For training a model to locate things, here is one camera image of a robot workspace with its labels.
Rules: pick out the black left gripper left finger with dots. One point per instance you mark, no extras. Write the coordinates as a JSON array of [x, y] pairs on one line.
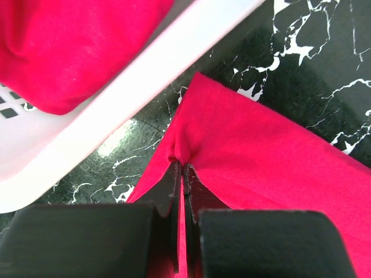
[[98, 240]]

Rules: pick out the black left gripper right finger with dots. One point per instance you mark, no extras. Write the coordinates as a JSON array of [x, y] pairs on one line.
[[223, 242]]

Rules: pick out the white plastic basket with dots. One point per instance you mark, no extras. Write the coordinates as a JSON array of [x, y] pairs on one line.
[[38, 149]]

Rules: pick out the red t shirt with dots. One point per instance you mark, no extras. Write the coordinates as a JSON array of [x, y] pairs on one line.
[[254, 158], [57, 54]]

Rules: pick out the red t shirt in basket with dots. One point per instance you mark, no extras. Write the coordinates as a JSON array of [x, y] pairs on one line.
[[57, 54]]

